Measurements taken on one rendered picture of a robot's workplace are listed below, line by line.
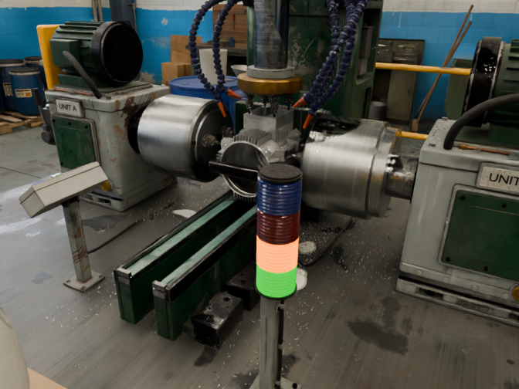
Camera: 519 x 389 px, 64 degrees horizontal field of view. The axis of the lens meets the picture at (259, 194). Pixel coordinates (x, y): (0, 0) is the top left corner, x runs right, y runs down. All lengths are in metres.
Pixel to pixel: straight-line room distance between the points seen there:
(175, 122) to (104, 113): 0.24
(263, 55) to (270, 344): 0.73
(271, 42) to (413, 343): 0.77
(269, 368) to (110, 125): 0.88
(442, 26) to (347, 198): 5.28
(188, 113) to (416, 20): 5.23
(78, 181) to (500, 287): 0.93
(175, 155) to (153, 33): 6.99
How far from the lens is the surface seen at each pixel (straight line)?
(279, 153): 1.10
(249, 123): 1.17
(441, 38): 6.20
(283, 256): 0.59
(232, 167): 1.11
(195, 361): 0.86
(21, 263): 1.26
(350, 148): 1.00
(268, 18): 1.13
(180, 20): 7.76
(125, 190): 1.41
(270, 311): 0.66
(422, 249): 1.01
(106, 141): 1.37
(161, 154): 1.25
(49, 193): 0.95
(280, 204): 0.55
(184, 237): 1.01
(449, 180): 0.94
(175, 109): 1.24
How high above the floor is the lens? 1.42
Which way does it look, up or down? 24 degrees down
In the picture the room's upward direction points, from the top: 1 degrees clockwise
